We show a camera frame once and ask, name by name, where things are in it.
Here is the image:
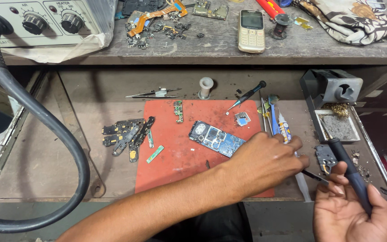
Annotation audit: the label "person's left hand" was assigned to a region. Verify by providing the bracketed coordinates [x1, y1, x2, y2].
[227, 132, 310, 199]

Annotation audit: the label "blue plastic pry tool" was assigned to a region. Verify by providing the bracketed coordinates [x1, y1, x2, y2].
[268, 94, 282, 136]

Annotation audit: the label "white glue tube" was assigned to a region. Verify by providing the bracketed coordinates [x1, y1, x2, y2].
[277, 108, 293, 145]

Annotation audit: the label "small metal shield piece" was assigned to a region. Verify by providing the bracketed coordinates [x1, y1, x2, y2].
[234, 112, 251, 127]

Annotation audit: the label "black tweezers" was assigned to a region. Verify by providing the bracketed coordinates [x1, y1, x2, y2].
[301, 169, 330, 186]

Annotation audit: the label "heap of black flex boards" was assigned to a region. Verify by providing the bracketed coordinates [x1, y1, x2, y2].
[102, 116, 156, 163]

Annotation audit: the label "small green circuit board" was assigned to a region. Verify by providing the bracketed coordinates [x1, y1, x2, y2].
[174, 100, 184, 123]

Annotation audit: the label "grey cleaning sponge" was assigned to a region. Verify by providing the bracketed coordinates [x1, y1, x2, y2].
[319, 115, 356, 140]

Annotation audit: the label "person's black trousers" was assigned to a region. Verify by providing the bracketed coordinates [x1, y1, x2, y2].
[146, 202, 253, 242]

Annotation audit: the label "black precision screwdriver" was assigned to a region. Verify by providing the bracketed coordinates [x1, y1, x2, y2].
[226, 81, 267, 112]

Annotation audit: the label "grey soldering iron stand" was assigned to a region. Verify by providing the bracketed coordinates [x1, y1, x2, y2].
[300, 69, 364, 144]

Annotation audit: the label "black corrugated hose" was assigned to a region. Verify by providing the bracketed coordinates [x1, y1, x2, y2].
[0, 10, 91, 233]

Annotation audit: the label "grey hot air station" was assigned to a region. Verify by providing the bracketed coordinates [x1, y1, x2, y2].
[0, 0, 101, 48]

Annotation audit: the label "beige keypad mobile phone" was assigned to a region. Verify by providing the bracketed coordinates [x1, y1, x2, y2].
[237, 9, 266, 54]

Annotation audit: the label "yellow tape scrap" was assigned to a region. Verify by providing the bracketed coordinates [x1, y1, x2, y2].
[257, 101, 271, 118]

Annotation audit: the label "orange flex cable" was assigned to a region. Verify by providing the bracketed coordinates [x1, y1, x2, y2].
[128, 0, 188, 37]

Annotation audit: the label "blue phone motherboard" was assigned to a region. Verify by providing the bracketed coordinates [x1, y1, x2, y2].
[189, 120, 246, 158]

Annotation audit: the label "floral patterned cloth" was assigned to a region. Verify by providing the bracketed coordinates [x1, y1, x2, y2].
[292, 0, 387, 46]

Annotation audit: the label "clear plastic sheet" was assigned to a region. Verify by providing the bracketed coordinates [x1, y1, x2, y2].
[0, 0, 118, 64]

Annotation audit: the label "red tool handle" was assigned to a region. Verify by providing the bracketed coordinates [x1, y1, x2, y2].
[256, 0, 285, 19]

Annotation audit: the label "red work mat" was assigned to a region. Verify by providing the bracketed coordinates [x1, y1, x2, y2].
[135, 99, 275, 198]

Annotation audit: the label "wooden pull-out tray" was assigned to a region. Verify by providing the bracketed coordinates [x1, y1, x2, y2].
[0, 65, 387, 203]

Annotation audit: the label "brass cleaning wool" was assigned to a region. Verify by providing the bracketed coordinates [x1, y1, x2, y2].
[321, 102, 350, 119]

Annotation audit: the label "yellow tape piece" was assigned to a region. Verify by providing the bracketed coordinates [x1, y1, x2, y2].
[294, 17, 314, 31]

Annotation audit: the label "thin silver tweezers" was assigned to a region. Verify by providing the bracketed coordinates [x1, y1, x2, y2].
[261, 97, 273, 136]

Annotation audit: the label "heap of small circuit parts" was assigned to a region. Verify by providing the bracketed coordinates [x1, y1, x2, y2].
[114, 0, 205, 50]

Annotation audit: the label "black phone frame part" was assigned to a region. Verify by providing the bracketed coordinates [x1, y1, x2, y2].
[315, 145, 338, 175]

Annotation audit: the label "clear plastic strip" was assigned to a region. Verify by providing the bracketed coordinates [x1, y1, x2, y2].
[294, 173, 312, 203]

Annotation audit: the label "white empty spool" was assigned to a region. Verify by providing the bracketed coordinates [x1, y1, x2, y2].
[198, 77, 214, 100]

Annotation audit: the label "black solder spool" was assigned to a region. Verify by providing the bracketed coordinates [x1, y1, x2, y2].
[270, 13, 294, 40]

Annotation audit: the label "heap of solder debris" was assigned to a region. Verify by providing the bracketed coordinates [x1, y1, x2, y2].
[351, 151, 371, 183]

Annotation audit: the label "dark blue soldering iron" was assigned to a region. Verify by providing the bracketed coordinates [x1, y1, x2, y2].
[319, 118, 373, 216]

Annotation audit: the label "person's right hand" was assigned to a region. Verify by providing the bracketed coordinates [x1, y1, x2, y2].
[313, 161, 387, 242]

